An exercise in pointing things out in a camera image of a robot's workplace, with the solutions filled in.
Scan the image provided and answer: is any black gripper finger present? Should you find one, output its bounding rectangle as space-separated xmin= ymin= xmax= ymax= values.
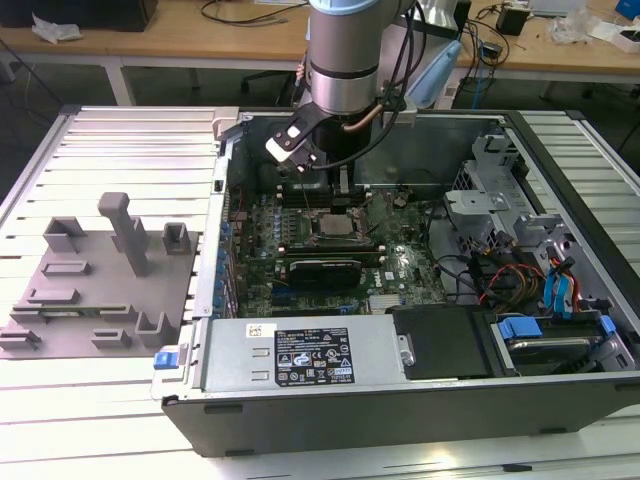
xmin=329 ymin=167 xmax=359 ymax=210

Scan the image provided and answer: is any silver CPU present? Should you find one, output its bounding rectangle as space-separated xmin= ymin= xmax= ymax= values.
xmin=319 ymin=215 xmax=355 ymax=239

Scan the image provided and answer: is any thin metal locking lever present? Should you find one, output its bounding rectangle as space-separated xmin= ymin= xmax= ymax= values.
xmin=296 ymin=172 xmax=317 ymax=217

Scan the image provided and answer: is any metal socket cover frame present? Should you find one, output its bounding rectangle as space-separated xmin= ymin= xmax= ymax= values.
xmin=357 ymin=189 xmax=401 ymax=236

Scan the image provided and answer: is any CPU socket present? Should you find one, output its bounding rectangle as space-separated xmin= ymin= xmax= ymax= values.
xmin=305 ymin=207 xmax=374 ymax=247

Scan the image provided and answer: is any black graphics card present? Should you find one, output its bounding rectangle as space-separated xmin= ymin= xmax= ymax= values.
xmin=285 ymin=257 xmax=364 ymax=291

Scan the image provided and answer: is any green motherboard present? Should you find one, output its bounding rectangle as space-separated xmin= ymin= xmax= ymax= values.
xmin=227 ymin=187 xmax=451 ymax=319

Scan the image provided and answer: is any black rounded plastic part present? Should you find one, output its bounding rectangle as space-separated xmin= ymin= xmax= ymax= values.
xmin=255 ymin=162 xmax=281 ymax=195

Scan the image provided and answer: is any silver chipset heatsink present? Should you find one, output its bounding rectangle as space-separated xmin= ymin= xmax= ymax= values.
xmin=368 ymin=294 xmax=405 ymax=314

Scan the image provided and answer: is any silver metal disk bay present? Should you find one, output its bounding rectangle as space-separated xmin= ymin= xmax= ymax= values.
xmin=442 ymin=189 xmax=519 ymax=261

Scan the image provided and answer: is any black plastic shroud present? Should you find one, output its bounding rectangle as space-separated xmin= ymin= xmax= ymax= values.
xmin=388 ymin=303 xmax=496 ymax=382

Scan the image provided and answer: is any wooden desk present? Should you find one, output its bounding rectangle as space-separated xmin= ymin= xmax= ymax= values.
xmin=444 ymin=0 xmax=640 ymax=101
xmin=0 ymin=14 xmax=314 ymax=107

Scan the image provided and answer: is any black computer tower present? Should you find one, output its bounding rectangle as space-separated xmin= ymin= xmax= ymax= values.
xmin=453 ymin=0 xmax=473 ymax=44

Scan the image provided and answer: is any silver power supply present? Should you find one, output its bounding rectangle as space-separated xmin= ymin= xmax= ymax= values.
xmin=192 ymin=314 xmax=416 ymax=396

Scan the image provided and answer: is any small black box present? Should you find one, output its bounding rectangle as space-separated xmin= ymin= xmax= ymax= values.
xmin=495 ymin=5 xmax=530 ymax=37

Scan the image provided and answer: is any blue disk carrier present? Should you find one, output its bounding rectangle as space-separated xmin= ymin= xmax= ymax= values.
xmin=497 ymin=313 xmax=617 ymax=346

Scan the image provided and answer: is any open black PC case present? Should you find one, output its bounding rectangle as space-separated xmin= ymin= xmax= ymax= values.
xmin=149 ymin=107 xmax=640 ymax=459

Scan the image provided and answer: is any black equipment box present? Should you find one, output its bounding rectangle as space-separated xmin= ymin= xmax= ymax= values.
xmin=0 ymin=0 xmax=160 ymax=32

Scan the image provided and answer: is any flat white device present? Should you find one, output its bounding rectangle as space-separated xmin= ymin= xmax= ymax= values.
xmin=528 ymin=0 xmax=587 ymax=14

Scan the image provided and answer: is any hard disk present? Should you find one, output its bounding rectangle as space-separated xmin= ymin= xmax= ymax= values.
xmin=507 ymin=335 xmax=594 ymax=374

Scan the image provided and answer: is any clear plastic bag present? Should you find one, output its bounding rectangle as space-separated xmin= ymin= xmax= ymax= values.
xmin=546 ymin=7 xmax=609 ymax=45

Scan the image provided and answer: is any grey parts rack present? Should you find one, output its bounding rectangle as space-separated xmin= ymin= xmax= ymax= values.
xmin=0 ymin=192 xmax=201 ymax=360

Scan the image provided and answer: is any green RAM stick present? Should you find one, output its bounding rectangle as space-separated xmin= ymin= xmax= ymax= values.
xmin=9 ymin=303 xmax=132 ymax=321

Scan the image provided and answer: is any white box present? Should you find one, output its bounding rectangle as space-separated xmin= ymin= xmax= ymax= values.
xmin=610 ymin=27 xmax=640 ymax=54

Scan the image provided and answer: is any crumpled white paper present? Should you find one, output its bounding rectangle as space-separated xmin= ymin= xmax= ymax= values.
xmin=30 ymin=12 xmax=84 ymax=45

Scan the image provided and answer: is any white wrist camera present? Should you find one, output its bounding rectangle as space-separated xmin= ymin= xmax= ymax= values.
xmin=264 ymin=127 xmax=304 ymax=164

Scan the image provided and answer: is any black power cable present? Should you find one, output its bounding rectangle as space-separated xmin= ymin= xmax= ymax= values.
xmin=424 ymin=199 xmax=484 ymax=306

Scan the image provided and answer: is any red yellow power wire bundle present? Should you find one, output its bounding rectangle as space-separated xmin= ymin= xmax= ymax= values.
xmin=477 ymin=262 xmax=546 ymax=307

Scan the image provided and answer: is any blue flat data cable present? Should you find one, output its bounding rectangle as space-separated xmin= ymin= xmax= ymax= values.
xmin=543 ymin=264 xmax=561 ymax=317
xmin=558 ymin=257 xmax=579 ymax=319

